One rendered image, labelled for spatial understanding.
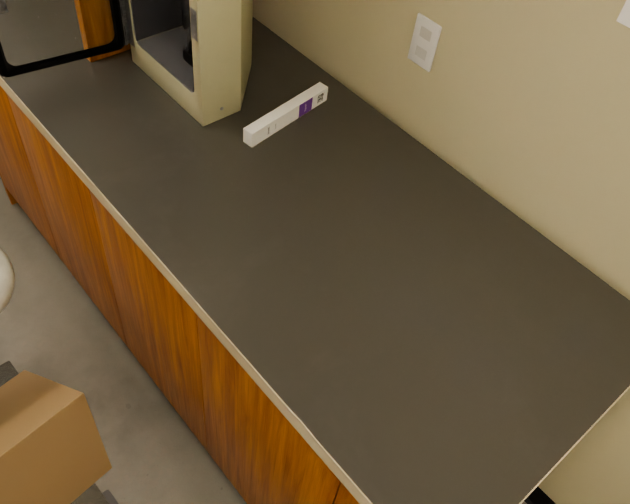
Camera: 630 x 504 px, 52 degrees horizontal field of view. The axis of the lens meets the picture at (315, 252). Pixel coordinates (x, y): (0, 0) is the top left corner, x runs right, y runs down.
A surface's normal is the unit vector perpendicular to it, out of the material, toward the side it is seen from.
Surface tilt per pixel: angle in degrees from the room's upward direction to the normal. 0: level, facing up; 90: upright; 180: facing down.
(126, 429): 0
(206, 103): 90
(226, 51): 90
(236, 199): 0
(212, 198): 0
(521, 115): 90
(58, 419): 90
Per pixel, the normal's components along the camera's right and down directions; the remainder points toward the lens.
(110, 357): 0.10, -0.64
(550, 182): -0.76, 0.45
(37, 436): 0.75, 0.55
